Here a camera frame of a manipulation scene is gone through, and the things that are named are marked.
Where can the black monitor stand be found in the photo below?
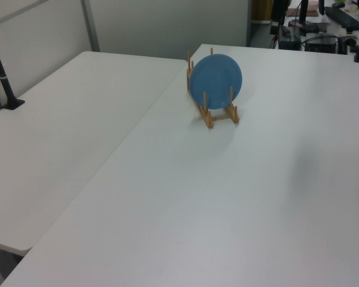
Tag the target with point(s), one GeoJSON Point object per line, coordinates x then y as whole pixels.
{"type": "Point", "coordinates": [302, 18]}

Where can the black flat electronic unit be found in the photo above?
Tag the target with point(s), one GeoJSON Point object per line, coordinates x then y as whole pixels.
{"type": "Point", "coordinates": [321, 44]}

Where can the black box device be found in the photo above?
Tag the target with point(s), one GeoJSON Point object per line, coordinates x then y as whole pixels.
{"type": "Point", "coordinates": [290, 40]}

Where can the blue round plate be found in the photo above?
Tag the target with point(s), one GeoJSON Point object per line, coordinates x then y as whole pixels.
{"type": "Point", "coordinates": [215, 80]}

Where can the wooden plate rack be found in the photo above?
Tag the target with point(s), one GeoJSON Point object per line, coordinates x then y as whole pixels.
{"type": "Point", "coordinates": [208, 120]}

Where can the green small object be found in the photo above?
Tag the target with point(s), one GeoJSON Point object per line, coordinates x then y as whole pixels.
{"type": "Point", "coordinates": [338, 4]}

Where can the black camera stand pole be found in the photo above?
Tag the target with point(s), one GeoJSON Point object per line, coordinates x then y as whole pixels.
{"type": "Point", "coordinates": [14, 104]}

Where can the black keyboard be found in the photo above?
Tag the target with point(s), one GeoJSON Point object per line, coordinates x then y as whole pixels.
{"type": "Point", "coordinates": [344, 18]}

